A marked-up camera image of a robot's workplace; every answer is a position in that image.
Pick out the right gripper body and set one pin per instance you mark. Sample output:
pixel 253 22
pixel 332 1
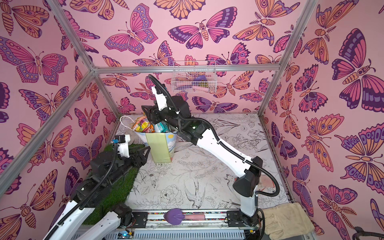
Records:
pixel 152 112

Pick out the teal mint candy bag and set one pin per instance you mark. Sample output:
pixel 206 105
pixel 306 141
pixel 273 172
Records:
pixel 162 128

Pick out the white paper bag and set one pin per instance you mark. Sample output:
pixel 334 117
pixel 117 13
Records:
pixel 162 144

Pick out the orange Fox's fruits bag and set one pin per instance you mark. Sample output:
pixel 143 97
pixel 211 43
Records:
pixel 142 125

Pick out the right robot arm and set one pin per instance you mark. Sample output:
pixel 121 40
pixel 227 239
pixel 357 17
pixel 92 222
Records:
pixel 252 179

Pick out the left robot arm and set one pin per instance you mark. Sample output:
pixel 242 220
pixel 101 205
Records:
pixel 72 218

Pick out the purple tool in basket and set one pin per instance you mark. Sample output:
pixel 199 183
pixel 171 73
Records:
pixel 201 78

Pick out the green artificial grass mat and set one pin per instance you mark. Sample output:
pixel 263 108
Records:
pixel 115 188

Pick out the red coated garden glove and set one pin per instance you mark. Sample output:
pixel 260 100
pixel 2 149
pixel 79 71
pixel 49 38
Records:
pixel 266 184

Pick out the beige leather glove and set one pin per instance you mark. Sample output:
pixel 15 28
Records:
pixel 286 221

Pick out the white wire basket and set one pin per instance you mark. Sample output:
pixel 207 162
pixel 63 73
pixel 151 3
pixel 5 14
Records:
pixel 194 77

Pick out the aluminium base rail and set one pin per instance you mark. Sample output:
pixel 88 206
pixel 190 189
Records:
pixel 152 225

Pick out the purple trowel pink handle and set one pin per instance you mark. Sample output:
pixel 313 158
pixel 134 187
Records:
pixel 176 216

